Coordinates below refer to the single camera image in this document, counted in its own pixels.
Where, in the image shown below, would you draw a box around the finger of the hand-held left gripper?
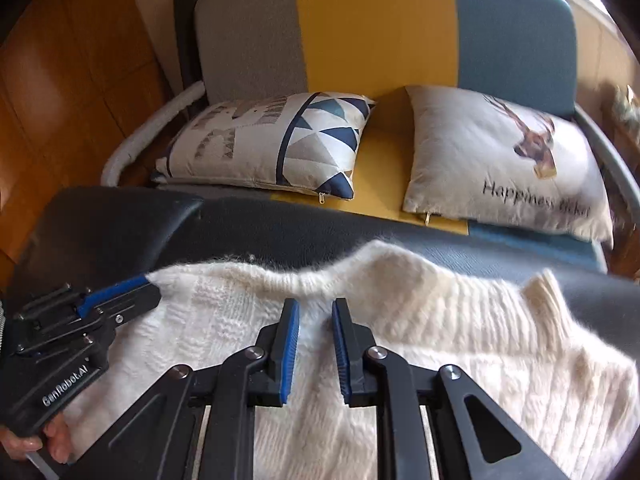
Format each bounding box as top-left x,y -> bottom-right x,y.
75,274 -> 155,320
92,286 -> 163,330

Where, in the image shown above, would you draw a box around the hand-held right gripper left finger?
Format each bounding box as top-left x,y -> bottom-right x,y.
65,297 -> 301,480

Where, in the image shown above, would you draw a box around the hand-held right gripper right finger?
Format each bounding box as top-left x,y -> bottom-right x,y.
331,297 -> 571,480

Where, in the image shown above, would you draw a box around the white knitted sweater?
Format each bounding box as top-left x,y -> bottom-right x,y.
62,240 -> 640,480

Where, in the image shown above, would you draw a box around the person's left hand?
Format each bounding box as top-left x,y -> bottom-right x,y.
0,416 -> 72,464

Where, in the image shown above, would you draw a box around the geometric print pillow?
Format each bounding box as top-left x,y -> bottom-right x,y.
152,91 -> 377,200

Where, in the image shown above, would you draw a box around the deer print pillow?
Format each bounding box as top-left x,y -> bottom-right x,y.
402,85 -> 615,243

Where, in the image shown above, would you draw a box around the black padded bar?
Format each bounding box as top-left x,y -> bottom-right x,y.
172,0 -> 212,106

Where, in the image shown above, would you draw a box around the grey yellow blue sofa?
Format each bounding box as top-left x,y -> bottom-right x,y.
100,0 -> 640,281

